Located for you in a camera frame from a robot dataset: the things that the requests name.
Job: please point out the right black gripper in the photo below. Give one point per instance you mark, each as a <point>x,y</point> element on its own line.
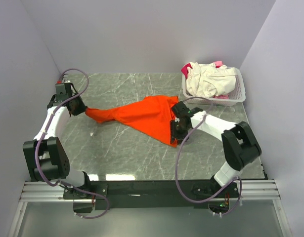
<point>174,134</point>

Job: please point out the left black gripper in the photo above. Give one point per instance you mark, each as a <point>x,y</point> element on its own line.
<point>82,108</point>

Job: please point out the orange t shirt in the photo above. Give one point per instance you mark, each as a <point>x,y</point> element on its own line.
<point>151,116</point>

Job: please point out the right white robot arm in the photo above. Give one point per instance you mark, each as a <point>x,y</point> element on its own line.
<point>240,145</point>

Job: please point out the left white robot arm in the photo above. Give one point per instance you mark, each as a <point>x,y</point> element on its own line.
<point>45,152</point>

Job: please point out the cream white t shirt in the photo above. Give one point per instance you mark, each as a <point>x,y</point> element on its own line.
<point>205,80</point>

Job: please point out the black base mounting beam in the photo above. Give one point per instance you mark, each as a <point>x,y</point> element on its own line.
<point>148,194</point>

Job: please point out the pink garment in basket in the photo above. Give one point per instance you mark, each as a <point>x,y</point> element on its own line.
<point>218,64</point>

